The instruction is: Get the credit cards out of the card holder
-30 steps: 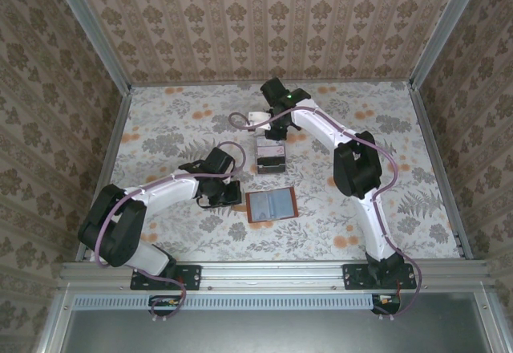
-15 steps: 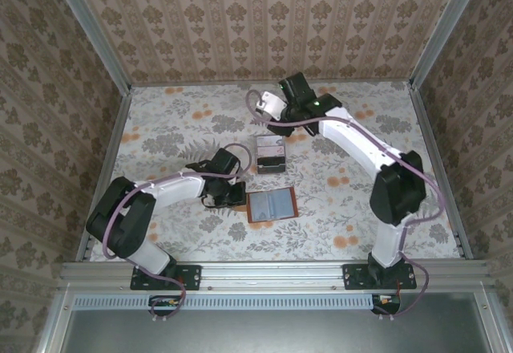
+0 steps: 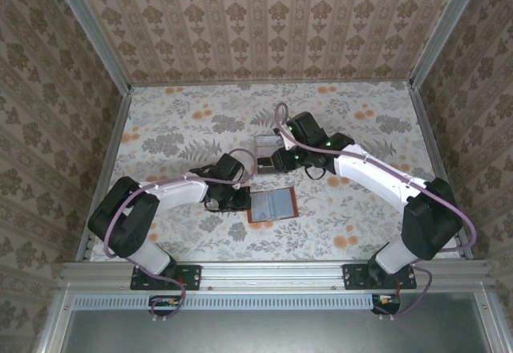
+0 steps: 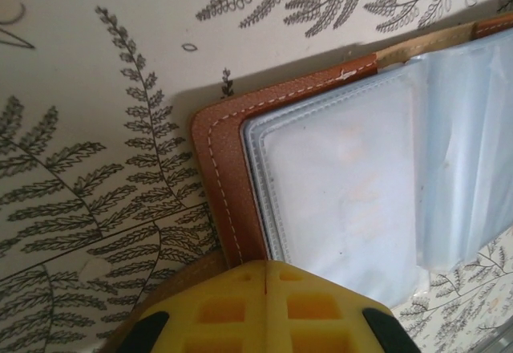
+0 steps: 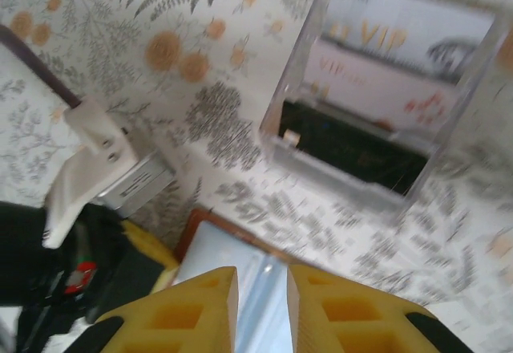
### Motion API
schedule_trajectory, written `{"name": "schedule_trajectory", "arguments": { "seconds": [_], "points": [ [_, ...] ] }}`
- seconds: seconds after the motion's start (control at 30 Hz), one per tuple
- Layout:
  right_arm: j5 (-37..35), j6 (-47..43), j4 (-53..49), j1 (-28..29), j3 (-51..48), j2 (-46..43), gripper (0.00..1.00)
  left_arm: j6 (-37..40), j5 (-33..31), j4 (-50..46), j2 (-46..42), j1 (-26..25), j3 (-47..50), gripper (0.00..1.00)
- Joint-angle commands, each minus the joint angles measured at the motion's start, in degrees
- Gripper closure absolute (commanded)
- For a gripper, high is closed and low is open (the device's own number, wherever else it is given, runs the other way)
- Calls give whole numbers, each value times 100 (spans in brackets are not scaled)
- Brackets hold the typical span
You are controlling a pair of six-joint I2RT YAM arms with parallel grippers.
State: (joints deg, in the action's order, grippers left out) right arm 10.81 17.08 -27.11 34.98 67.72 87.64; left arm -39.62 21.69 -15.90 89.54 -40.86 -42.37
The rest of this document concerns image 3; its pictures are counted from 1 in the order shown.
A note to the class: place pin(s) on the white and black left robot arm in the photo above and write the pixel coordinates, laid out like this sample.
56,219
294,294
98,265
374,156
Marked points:
180,194

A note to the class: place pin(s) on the black power connector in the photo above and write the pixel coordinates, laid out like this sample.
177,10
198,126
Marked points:
386,304
164,305

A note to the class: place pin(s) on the brown leather card holder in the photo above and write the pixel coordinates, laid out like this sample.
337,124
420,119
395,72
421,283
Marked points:
280,206

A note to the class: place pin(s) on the clear acrylic box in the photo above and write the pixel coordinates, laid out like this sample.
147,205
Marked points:
268,144

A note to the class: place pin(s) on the aluminium side rail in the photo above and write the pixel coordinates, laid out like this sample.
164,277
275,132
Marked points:
441,148
112,148

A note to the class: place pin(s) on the aluminium mounting rail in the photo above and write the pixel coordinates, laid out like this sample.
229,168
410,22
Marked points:
272,274

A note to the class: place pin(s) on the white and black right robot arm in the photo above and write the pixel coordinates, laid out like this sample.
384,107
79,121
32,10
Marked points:
372,176

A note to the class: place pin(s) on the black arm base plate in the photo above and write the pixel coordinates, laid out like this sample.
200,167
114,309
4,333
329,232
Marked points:
192,277
352,277

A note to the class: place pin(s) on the floral patterned table cover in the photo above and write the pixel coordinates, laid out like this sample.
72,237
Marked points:
320,236

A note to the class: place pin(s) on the aluminium frame post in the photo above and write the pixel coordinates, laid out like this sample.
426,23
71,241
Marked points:
96,28
445,28

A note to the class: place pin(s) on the grey metal panel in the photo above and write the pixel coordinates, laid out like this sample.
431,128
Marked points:
272,333

